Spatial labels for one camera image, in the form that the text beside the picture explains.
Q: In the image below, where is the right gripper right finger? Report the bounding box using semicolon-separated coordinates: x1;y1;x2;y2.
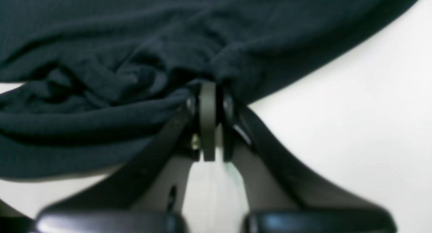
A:
221;89;397;233

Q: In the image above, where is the dark navy long-sleeve shirt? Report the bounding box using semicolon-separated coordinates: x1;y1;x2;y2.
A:
0;0;418;179

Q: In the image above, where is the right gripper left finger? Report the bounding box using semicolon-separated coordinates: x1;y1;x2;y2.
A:
30;94;198;233

